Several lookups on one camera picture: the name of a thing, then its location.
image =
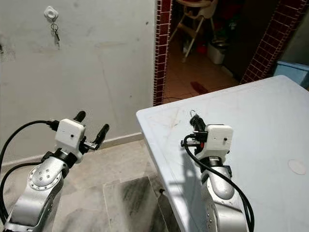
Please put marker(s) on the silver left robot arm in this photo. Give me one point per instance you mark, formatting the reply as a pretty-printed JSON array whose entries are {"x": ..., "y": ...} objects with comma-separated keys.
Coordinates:
[{"x": 29, "y": 208}]

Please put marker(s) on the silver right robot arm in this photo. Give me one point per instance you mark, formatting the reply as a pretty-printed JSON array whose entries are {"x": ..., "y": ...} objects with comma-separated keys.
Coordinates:
[{"x": 219, "y": 188}]

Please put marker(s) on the white plastic folding table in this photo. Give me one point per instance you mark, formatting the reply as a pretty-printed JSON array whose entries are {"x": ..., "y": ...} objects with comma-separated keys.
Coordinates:
[{"x": 256, "y": 145}]

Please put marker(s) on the white plastic bin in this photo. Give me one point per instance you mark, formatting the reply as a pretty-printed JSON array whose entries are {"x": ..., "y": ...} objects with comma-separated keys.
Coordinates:
[{"x": 217, "y": 53}]

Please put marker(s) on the red mosaic tile door jamb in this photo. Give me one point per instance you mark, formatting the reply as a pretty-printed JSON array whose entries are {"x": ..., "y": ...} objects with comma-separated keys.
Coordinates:
[
  {"x": 162, "y": 53},
  {"x": 273, "y": 43}
]

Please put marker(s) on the hanging metal key bunch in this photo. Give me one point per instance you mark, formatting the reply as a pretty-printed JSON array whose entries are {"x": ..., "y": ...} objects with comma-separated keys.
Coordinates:
[{"x": 55, "y": 33}]

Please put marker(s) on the wooden high chair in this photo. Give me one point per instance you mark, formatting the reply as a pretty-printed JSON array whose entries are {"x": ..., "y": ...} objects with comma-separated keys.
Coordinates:
[{"x": 188, "y": 24}]

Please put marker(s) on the light blue plastic container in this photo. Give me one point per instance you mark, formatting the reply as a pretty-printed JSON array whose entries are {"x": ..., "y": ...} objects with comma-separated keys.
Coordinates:
[{"x": 292, "y": 72}]

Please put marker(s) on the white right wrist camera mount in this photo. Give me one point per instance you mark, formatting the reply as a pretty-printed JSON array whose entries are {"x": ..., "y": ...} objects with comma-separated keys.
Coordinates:
[{"x": 219, "y": 137}]

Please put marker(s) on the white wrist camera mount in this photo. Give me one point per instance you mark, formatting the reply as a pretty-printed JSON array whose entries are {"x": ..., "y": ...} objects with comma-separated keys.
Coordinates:
[
  {"x": 219, "y": 137},
  {"x": 70, "y": 135}
]

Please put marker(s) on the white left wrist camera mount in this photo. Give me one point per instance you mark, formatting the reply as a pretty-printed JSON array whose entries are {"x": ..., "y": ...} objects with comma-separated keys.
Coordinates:
[{"x": 70, "y": 135}]

